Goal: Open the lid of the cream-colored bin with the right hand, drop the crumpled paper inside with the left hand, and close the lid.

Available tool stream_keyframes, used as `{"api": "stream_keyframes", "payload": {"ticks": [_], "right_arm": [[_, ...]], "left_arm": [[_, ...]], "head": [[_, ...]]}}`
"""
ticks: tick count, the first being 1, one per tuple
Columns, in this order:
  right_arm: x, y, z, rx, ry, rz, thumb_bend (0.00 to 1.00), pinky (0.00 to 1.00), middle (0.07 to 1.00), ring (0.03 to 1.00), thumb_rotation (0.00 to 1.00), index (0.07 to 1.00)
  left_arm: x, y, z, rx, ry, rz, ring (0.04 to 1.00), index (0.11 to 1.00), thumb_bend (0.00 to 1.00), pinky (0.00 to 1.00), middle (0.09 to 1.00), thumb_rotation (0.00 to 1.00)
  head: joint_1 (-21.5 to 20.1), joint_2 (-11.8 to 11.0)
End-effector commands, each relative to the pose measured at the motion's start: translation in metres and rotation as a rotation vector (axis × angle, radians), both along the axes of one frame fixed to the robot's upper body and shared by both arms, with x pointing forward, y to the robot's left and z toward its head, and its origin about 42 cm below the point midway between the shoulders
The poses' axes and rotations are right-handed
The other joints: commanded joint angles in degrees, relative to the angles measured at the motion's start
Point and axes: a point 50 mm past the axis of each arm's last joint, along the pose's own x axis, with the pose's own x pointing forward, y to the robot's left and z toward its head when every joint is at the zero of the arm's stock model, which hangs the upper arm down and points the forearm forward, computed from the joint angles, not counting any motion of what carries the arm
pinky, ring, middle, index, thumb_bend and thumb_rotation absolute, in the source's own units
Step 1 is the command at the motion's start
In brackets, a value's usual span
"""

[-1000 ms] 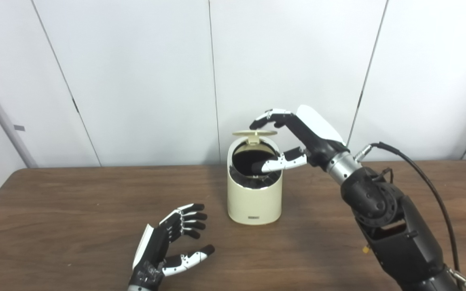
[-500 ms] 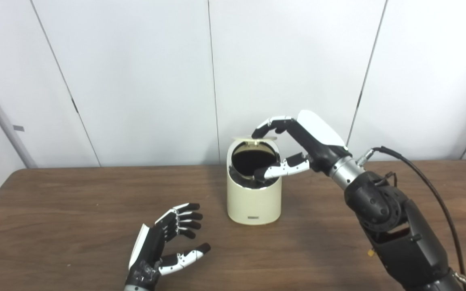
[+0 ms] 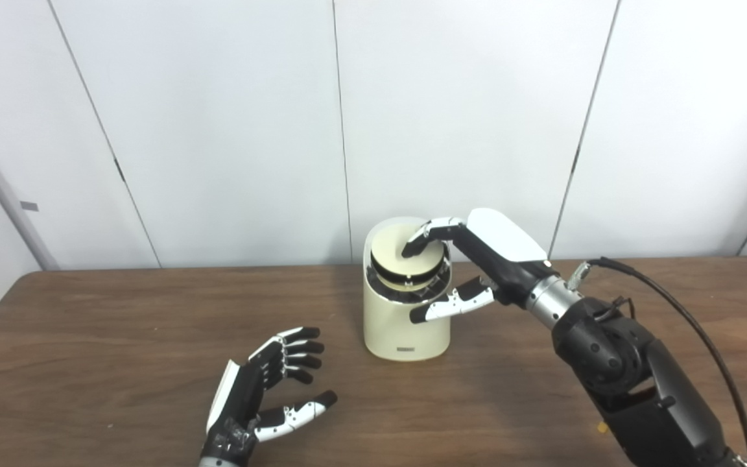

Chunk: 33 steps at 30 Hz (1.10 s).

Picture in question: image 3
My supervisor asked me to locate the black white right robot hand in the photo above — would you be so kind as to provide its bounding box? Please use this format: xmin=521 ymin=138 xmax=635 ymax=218
xmin=401 ymin=208 xmax=551 ymax=324

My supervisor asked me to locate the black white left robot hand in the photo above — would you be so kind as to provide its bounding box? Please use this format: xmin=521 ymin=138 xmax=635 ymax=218
xmin=200 ymin=326 xmax=338 ymax=464

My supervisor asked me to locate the cream round bin lid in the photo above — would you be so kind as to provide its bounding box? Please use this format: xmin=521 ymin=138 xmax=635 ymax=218
xmin=371 ymin=224 xmax=447 ymax=291

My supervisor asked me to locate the cream-colored bin body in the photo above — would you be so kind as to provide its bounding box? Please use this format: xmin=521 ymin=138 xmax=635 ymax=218
xmin=362 ymin=217 xmax=453 ymax=361

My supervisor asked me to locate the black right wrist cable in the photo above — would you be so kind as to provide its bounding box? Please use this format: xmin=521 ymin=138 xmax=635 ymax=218
xmin=567 ymin=257 xmax=747 ymax=467

